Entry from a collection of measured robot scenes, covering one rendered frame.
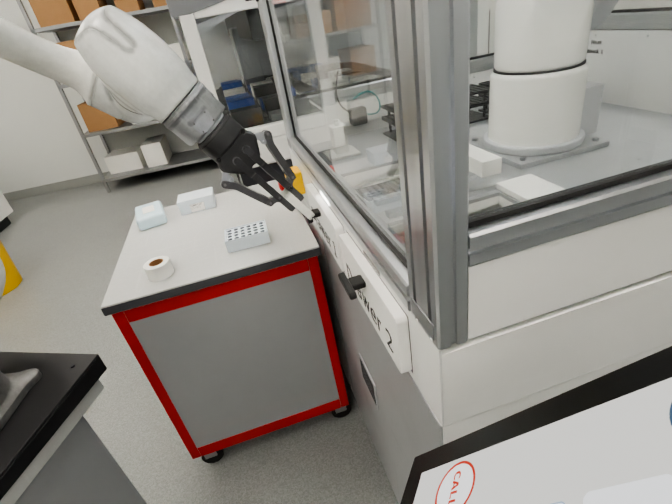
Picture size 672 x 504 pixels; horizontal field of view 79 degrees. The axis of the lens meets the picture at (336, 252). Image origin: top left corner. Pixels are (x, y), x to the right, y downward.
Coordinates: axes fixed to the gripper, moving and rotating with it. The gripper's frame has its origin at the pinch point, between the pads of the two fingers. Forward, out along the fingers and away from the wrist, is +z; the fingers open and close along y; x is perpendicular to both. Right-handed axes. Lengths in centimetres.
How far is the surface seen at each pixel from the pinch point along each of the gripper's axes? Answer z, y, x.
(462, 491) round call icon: 0, -8, -58
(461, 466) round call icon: 1, -7, -56
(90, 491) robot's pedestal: 7, -72, 3
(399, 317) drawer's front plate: 11.1, -3.1, -29.4
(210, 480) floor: 56, -90, 40
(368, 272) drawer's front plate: 10.7, -1.1, -17.0
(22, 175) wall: -86, -171, 487
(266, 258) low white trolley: 14.9, -16.2, 30.3
